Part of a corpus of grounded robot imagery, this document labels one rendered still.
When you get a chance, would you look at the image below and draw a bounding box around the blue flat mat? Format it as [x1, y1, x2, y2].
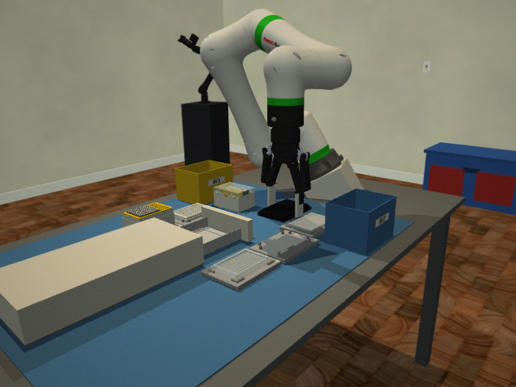
[0, 181, 414, 387]

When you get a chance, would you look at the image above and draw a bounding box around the dark blue open-top bin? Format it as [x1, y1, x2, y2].
[324, 188, 396, 255]

